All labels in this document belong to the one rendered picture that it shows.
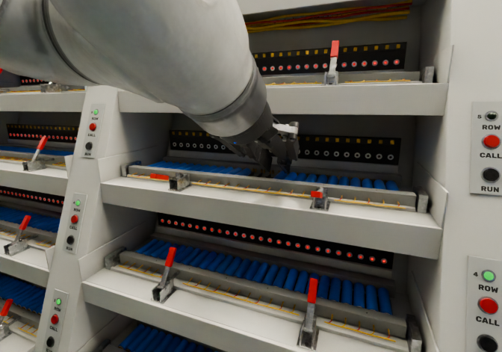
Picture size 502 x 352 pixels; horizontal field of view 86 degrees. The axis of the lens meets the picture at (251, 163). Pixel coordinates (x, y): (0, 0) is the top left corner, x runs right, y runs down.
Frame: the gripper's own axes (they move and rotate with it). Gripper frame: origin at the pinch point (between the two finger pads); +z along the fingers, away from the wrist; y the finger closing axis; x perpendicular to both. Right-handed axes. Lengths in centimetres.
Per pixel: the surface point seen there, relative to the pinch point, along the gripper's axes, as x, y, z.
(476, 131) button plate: -4.0, -28.3, -6.1
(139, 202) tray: 11.9, 25.3, -2.9
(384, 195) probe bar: 4.4, -18.5, -0.1
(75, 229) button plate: 19.3, 39.5, -3.2
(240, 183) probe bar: 5.1, 5.8, 0.0
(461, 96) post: -8.9, -26.6, -6.8
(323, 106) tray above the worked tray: -8.0, -8.5, -5.7
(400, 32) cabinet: -34.7, -21.1, 9.2
